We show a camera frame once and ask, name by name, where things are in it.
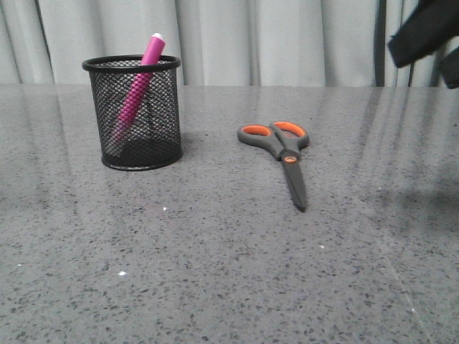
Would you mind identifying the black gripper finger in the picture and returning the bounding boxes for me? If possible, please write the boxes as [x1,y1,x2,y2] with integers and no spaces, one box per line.
[440,48,459,89]
[388,0,458,68]

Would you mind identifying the grey orange scissors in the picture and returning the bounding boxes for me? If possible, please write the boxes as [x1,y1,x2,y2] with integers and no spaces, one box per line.
[237,121,309,212]

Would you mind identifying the magenta marker pen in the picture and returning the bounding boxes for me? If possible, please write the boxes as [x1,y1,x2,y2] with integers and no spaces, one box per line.
[111,33,166,156]

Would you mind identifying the black mesh pen cup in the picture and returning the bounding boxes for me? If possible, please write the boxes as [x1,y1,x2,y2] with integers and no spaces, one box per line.
[82,55,183,171]

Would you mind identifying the white pleated curtain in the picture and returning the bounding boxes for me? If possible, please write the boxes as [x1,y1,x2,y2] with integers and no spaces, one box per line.
[1,1,458,87]

